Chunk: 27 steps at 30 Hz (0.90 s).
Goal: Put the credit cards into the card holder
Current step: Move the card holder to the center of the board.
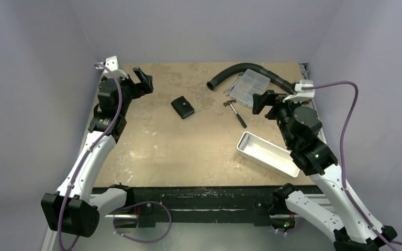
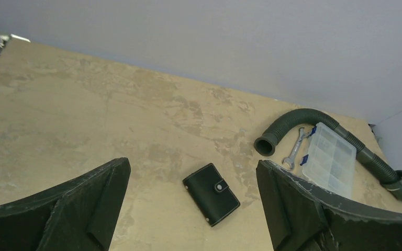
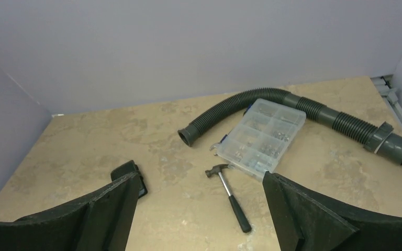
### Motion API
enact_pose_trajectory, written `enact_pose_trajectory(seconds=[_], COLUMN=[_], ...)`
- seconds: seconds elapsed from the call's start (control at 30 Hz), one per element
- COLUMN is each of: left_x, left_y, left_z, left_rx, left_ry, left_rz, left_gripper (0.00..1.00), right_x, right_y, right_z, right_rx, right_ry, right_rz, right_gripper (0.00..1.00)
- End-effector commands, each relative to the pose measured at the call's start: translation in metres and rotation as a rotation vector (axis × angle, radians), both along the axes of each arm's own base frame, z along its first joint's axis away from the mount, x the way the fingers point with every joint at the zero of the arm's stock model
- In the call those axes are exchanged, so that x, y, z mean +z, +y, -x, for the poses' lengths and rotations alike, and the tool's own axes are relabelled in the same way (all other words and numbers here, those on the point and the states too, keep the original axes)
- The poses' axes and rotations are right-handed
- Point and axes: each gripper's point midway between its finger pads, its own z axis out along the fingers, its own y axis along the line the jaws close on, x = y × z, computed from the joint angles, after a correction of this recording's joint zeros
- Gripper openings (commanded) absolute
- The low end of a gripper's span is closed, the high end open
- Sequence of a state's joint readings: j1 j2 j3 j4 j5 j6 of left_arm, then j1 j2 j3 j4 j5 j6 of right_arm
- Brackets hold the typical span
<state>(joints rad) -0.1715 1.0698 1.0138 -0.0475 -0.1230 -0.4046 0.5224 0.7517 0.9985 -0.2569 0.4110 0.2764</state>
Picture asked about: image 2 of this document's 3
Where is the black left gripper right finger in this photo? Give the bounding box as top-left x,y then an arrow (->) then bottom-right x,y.
256,160 -> 402,250

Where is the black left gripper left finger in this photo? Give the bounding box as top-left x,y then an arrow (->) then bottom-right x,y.
0,157 -> 131,250

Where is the black leather card holder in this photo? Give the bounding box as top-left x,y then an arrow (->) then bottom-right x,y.
182,163 -> 241,227

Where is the silver open-end wrench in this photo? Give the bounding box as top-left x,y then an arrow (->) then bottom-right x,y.
283,127 -> 310,170

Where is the clear plastic compartment box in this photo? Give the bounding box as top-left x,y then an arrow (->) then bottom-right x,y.
300,122 -> 356,199

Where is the grey corrugated drain hose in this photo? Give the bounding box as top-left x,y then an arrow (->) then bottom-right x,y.
254,108 -> 402,204

